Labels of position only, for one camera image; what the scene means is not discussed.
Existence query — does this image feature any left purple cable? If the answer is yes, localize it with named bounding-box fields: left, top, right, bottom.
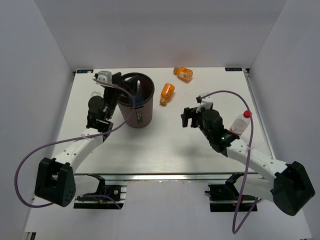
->
left=14, top=79, right=136, bottom=209

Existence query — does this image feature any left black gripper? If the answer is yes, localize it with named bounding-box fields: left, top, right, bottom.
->
left=103, top=72, right=138, bottom=120

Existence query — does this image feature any clear bottle red label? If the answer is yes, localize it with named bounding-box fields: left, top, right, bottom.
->
left=90, top=91, right=102, bottom=98

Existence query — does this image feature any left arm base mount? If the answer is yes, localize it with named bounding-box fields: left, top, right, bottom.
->
left=73, top=174, right=128, bottom=210

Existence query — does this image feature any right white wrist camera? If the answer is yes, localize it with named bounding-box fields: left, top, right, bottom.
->
left=196, top=92, right=213, bottom=113

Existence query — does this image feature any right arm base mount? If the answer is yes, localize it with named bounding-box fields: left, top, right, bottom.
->
left=204, top=172, right=244, bottom=213

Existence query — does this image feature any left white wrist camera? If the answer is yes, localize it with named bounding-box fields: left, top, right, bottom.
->
left=92, top=70, right=113, bottom=86

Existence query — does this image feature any orange bottle with white label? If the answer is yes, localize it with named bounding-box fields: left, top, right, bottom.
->
left=173, top=67, right=193, bottom=82

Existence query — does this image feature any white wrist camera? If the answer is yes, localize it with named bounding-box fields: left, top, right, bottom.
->
left=196, top=92, right=213, bottom=113
left=92, top=70, right=113, bottom=86

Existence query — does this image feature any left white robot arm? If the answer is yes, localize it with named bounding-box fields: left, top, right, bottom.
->
left=34, top=71, right=139, bottom=207

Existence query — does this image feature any right blue corner sticker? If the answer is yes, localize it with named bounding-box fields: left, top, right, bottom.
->
left=224, top=67, right=243, bottom=72

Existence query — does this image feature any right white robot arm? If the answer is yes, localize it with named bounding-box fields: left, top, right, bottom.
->
left=181, top=107, right=315, bottom=216

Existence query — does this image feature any blue corner sticker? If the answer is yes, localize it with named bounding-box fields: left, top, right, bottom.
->
left=224, top=67, right=243, bottom=72
left=75, top=69, right=94, bottom=74

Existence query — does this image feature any red cap bottle at right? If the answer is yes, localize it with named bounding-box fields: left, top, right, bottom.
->
left=229, top=110, right=251, bottom=136

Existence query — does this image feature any brown plastic waste bin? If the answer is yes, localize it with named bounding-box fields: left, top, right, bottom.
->
left=118, top=72, right=155, bottom=128

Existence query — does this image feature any blue label water bottle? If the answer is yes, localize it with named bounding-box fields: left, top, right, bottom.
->
left=130, top=80, right=144, bottom=105

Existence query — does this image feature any left blue corner sticker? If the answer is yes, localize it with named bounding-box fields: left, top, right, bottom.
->
left=75, top=69, right=94, bottom=74

